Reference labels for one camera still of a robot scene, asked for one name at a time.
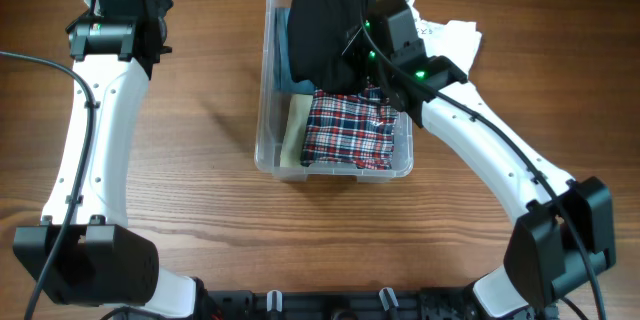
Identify white t-shirt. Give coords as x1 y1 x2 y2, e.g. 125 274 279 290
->
405 0 482 75

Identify black garment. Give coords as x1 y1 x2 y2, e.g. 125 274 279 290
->
287 0 371 95

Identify plaid shirt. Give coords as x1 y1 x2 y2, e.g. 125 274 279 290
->
300 87 399 171

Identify cream cloth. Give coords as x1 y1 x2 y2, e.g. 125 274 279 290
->
280 94 313 168

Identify blue denim jeans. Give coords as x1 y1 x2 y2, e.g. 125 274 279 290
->
273 8 316 95

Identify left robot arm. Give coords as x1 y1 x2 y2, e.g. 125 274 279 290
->
13 0 198 319

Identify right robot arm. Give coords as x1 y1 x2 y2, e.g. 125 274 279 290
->
357 0 616 319

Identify clear plastic storage container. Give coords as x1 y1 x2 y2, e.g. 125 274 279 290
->
254 0 414 183

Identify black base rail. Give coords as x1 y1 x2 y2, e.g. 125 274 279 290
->
112 287 561 320

